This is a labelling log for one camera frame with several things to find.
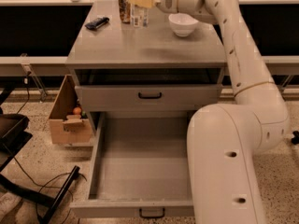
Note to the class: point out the clear plastic water bottle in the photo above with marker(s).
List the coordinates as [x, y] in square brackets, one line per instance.
[139, 16]

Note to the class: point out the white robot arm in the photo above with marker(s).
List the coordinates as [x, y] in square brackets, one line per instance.
[223, 138]

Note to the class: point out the grey drawer cabinet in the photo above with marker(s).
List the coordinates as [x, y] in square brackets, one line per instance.
[119, 54]

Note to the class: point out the closed grey middle drawer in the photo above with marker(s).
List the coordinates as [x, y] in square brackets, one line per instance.
[125, 97]

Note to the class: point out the open grey bottom drawer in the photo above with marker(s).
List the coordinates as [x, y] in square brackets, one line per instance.
[138, 161]

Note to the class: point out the crumpled brown drink can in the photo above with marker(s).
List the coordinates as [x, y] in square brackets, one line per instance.
[125, 11]

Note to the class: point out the white ceramic bowl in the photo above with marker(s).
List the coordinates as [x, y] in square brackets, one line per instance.
[182, 24]

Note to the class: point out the dark blue snack packet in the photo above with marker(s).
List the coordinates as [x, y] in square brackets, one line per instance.
[95, 24]

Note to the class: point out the orange fruit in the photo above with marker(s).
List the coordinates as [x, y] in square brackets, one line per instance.
[77, 111]

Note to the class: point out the brown cardboard box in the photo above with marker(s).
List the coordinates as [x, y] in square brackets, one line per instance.
[65, 127]

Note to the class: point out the black drawer handle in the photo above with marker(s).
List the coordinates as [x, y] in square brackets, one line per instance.
[149, 213]
[149, 96]

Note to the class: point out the black chair frame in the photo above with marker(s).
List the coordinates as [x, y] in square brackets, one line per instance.
[38, 163]

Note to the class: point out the black lower drawer handle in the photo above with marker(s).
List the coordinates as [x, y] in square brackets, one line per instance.
[149, 213]

